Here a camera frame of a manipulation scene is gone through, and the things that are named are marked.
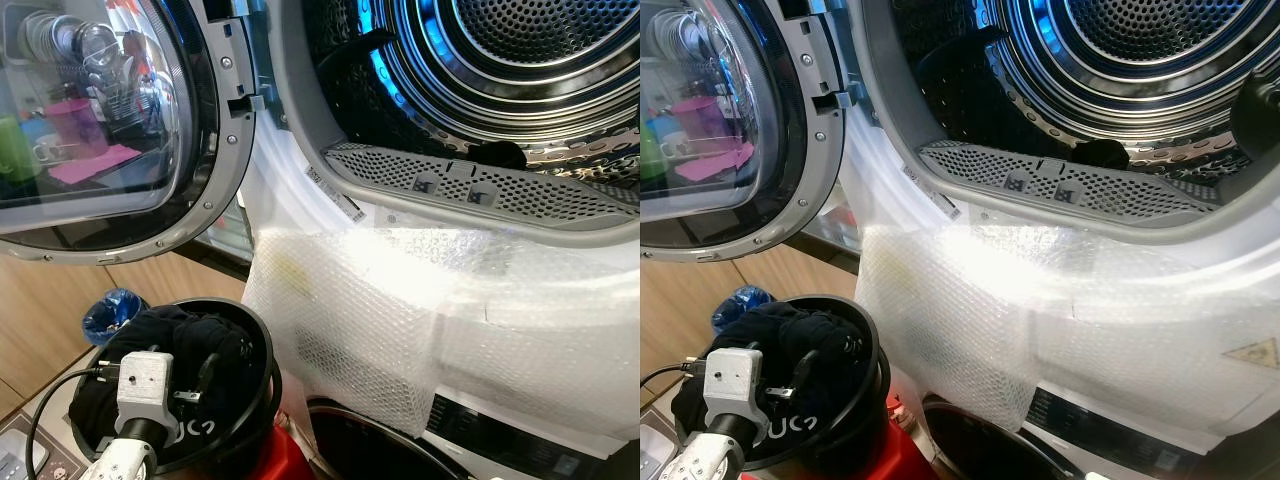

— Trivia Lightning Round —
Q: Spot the perforated steel dryer drum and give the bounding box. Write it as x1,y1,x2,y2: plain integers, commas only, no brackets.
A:
300,0,641,191
890,0,1280,191

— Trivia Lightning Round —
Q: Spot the short black plug cable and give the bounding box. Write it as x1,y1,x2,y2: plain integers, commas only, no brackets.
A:
765,348,823,403
175,352,219,406

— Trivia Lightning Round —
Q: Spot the white washing machine black panel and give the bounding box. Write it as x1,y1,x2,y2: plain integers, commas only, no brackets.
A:
920,385,1280,480
305,395,641,480

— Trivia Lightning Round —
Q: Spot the grey perforated lint filter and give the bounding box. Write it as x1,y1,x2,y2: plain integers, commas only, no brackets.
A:
915,138,1226,226
322,140,641,226

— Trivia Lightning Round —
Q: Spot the yellow triangle warning sticker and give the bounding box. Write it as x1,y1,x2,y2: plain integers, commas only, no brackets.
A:
1225,338,1280,373

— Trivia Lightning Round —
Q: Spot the round glass dryer door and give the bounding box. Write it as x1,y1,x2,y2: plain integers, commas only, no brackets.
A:
640,0,853,263
0,0,263,267

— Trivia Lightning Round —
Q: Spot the white barcode label strip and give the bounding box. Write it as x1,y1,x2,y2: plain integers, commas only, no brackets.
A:
900,163,963,221
303,163,366,224

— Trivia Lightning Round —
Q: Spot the long black left arm cable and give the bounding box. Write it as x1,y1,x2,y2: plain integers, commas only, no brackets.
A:
25,362,121,480
640,362,706,393

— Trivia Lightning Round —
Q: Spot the clear bubble wrap sheet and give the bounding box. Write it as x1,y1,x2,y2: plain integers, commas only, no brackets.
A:
840,130,1280,441
240,130,641,441

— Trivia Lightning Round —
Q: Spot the black round washer door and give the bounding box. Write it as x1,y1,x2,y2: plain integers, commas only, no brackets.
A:
305,400,446,480
920,395,1051,480

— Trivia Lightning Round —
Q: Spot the bin with blue bag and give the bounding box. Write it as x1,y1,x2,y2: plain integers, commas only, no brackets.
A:
83,288,151,347
712,285,776,336

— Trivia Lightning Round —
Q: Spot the black drum paddle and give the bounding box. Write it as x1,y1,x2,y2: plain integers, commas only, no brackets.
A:
318,28,399,81
1232,72,1280,161
915,28,1011,101

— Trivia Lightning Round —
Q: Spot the red plastic stool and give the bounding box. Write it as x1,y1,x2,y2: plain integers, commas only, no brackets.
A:
250,415,316,480
875,400,936,480

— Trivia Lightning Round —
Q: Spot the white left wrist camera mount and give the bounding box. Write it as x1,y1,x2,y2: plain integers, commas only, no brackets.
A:
703,348,768,421
115,350,178,423

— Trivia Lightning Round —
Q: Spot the black clothes pile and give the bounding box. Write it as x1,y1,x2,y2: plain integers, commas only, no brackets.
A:
672,303,871,461
72,305,263,466

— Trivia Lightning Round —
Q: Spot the black round laundry bucket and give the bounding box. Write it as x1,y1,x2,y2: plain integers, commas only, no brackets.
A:
670,293,891,473
68,295,284,476

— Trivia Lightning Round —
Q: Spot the black garment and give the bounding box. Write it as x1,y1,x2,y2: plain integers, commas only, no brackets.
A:
1072,138,1131,171
468,140,528,171

